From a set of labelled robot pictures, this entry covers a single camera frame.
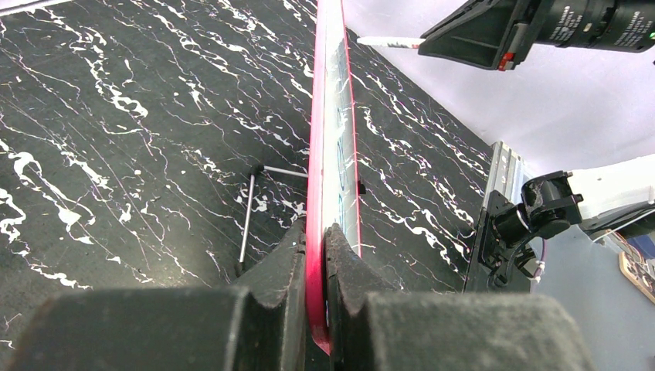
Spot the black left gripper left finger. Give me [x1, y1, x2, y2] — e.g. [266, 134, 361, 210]
[7, 220, 306, 370]

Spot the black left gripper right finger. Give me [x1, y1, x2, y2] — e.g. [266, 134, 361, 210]
[324, 224, 595, 370]

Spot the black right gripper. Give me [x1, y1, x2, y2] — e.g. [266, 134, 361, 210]
[418, 0, 554, 71]

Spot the white whiteboard marker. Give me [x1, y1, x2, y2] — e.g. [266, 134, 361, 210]
[357, 36, 426, 49]

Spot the pink framed whiteboard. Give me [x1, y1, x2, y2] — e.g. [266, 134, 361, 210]
[305, 0, 361, 353]

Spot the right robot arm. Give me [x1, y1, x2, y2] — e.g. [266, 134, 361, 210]
[418, 0, 654, 71]

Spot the metal whiteboard support stand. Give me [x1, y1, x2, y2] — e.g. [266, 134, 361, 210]
[234, 163, 310, 277]

